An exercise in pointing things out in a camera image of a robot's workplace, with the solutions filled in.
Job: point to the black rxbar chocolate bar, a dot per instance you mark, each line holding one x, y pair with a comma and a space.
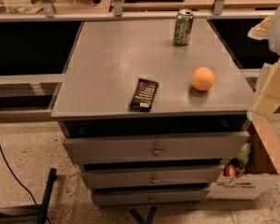
144, 95

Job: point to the green snack bag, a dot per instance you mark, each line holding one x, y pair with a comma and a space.
243, 154

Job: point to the grey drawer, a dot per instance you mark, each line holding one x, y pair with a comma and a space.
150, 177
149, 196
162, 147

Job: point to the orange fruit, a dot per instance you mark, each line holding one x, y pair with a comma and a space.
202, 79

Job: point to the top grey drawer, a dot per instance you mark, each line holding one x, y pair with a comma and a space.
162, 147

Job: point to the grey drawer cabinet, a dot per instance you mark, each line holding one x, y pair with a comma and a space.
108, 60

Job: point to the cardboard box with snacks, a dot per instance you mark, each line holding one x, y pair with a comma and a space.
261, 172

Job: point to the metal railing frame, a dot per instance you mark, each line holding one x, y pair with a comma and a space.
103, 10

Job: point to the middle grey drawer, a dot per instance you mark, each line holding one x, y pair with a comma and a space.
150, 177

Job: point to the green soda can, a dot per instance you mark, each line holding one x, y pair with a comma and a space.
183, 24

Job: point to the bottom grey drawer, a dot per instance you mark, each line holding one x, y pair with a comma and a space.
149, 196

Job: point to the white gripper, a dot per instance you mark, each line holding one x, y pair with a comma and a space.
267, 100

